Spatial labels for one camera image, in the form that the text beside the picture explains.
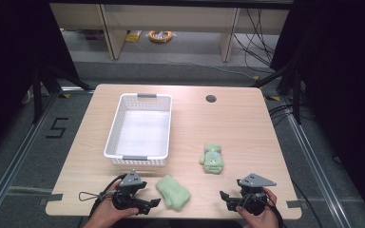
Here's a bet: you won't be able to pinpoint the white perforated plastic basket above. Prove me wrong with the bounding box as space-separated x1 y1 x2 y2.
103 92 173 167

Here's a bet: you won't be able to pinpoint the black floor cables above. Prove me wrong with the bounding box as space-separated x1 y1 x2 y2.
268 104 295 128

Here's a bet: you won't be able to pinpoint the beige wooden shelf unit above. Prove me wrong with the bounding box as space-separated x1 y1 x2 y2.
49 3 291 63

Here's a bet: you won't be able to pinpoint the yellow packet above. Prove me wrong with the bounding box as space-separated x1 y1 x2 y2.
125 29 143 44

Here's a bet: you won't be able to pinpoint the person's left hand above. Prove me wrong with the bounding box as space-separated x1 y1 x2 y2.
84 180 140 228

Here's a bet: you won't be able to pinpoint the yellow cable coil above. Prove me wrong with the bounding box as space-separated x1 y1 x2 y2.
147 29 174 44

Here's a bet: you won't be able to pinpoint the person's right hand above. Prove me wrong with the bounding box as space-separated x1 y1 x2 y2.
235 186 280 228

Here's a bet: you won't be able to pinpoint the bundle of black cables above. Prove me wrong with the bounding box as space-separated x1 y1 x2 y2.
233 8 278 68

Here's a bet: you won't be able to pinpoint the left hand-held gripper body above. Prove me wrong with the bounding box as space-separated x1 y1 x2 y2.
111 169 148 212

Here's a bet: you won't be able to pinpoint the black curtain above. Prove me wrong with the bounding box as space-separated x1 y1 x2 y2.
269 0 365 224
0 0 81 161

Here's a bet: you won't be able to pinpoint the aluminium floor rail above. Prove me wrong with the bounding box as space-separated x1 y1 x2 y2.
0 91 62 220
284 103 352 228

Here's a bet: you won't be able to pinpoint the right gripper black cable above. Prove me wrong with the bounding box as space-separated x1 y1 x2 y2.
264 194 287 228

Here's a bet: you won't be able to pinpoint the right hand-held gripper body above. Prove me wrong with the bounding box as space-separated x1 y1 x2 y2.
237 173 278 217

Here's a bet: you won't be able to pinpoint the black metal stand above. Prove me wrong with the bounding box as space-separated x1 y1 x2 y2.
251 62 302 125
30 64 93 125

